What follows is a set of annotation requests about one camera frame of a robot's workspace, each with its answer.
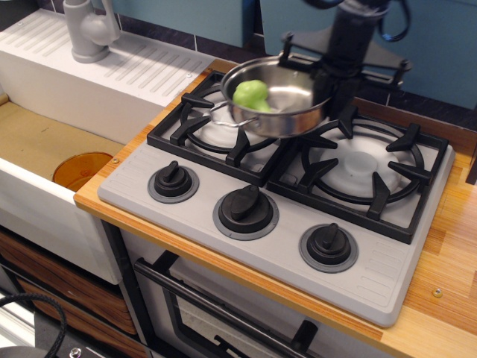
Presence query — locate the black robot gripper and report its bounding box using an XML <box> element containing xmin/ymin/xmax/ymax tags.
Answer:
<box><xmin>279</xmin><ymin>14</ymin><xmax>412</xmax><ymax>120</ymax></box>

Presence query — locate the stainless steel pot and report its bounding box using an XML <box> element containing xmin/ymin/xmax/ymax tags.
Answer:
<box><xmin>209</xmin><ymin>57</ymin><xmax>326</xmax><ymax>138</ymax></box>

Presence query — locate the green plastic cauliflower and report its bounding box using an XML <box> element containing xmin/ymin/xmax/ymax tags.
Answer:
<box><xmin>233</xmin><ymin>80</ymin><xmax>271</xmax><ymax>113</ymax></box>

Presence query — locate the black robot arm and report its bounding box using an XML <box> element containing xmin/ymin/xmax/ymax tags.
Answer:
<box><xmin>279</xmin><ymin>1</ymin><xmax>411</xmax><ymax>120</ymax></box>

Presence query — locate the black middle stove knob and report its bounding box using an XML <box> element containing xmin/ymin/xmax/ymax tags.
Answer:
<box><xmin>212</xmin><ymin>185</ymin><xmax>279</xmax><ymax>241</ymax></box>

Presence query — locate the black stove knob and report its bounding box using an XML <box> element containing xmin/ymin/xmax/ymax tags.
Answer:
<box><xmin>212</xmin><ymin>185</ymin><xmax>279</xmax><ymax>241</ymax></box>
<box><xmin>148</xmin><ymin>160</ymin><xmax>200</xmax><ymax>204</ymax></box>
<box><xmin>299</xmin><ymin>223</ymin><xmax>358</xmax><ymax>274</ymax></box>

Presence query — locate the black right stove knob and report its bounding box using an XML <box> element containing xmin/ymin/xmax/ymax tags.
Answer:
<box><xmin>299</xmin><ymin>223</ymin><xmax>358</xmax><ymax>274</ymax></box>

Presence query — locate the grey toy stove top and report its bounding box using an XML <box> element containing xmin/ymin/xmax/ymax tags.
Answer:
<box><xmin>98</xmin><ymin>140</ymin><xmax>432</xmax><ymax>327</ymax></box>

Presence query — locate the black left stove knob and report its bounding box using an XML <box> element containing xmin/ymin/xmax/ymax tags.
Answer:
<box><xmin>148</xmin><ymin>160</ymin><xmax>200</xmax><ymax>204</ymax></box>

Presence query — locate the black right burner grate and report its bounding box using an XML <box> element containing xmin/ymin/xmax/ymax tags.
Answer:
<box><xmin>267</xmin><ymin>116</ymin><xmax>455</xmax><ymax>244</ymax></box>

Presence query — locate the black burner grate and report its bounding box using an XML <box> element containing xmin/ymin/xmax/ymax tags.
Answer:
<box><xmin>267</xmin><ymin>116</ymin><xmax>455</xmax><ymax>244</ymax></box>
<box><xmin>147</xmin><ymin>70</ymin><xmax>291</xmax><ymax>186</ymax></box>

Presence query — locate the black left burner grate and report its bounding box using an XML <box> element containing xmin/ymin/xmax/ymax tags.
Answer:
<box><xmin>147</xmin><ymin>70</ymin><xmax>291</xmax><ymax>186</ymax></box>

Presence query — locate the grey toy faucet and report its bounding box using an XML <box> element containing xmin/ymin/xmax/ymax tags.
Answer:
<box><xmin>63</xmin><ymin>0</ymin><xmax>121</xmax><ymax>63</ymax></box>

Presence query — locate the toy oven door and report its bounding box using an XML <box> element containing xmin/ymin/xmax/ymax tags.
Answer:
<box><xmin>121</xmin><ymin>231</ymin><xmax>387</xmax><ymax>357</ymax></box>

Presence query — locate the orange plastic sink drain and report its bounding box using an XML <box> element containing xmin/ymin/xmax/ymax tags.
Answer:
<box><xmin>52</xmin><ymin>152</ymin><xmax>113</xmax><ymax>192</ymax></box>

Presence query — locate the white toy sink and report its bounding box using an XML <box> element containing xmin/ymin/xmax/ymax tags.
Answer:
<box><xmin>1</xmin><ymin>10</ymin><xmax>212</xmax><ymax>284</ymax></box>

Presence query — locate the upper wooden drawer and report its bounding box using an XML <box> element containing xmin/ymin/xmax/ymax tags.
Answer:
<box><xmin>1</xmin><ymin>228</ymin><xmax>128</xmax><ymax>320</ymax></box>

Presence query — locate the wooden drawer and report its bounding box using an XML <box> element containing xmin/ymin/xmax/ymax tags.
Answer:
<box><xmin>17</xmin><ymin>278</ymin><xmax>148</xmax><ymax>358</ymax></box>
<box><xmin>1</xmin><ymin>228</ymin><xmax>128</xmax><ymax>320</ymax></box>

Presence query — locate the lower wooden drawer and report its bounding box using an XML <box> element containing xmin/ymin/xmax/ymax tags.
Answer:
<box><xmin>17</xmin><ymin>278</ymin><xmax>148</xmax><ymax>358</ymax></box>

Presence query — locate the teal wall cabinet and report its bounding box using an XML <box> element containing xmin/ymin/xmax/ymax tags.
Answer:
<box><xmin>113</xmin><ymin>1</ymin><xmax>476</xmax><ymax>109</ymax></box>

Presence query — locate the black oven door handle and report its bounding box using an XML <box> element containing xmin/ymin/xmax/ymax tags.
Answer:
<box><xmin>133</xmin><ymin>251</ymin><xmax>318</xmax><ymax>357</ymax></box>

